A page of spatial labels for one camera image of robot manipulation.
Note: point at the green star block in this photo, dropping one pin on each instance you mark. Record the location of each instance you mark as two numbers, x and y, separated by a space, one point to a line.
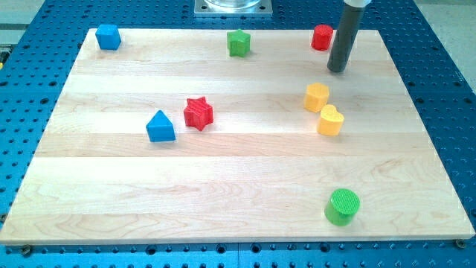
238 43

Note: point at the blue triangle block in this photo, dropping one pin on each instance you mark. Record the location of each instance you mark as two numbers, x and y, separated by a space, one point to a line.
160 128

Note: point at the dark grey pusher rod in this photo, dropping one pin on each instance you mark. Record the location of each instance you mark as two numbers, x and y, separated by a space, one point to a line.
344 38

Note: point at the red star block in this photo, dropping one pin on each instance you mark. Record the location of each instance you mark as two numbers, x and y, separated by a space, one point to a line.
198 113

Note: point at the blue cube block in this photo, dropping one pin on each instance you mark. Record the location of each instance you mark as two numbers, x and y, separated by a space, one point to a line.
108 37

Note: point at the yellow heart block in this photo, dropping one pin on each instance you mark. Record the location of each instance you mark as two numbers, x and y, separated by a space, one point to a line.
330 121

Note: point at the red cylinder block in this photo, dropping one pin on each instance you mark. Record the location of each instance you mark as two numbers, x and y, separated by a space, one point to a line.
321 38

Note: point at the yellow hexagon block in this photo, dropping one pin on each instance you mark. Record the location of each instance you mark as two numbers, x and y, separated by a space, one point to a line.
316 97

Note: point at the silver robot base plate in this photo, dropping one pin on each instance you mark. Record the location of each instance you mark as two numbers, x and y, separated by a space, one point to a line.
235 8

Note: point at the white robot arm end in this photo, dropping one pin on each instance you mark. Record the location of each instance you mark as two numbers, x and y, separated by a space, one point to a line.
357 3

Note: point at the wooden board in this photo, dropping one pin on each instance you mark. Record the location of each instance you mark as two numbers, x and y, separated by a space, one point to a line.
259 173

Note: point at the green cylinder block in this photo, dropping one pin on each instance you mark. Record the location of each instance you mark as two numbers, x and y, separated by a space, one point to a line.
343 205

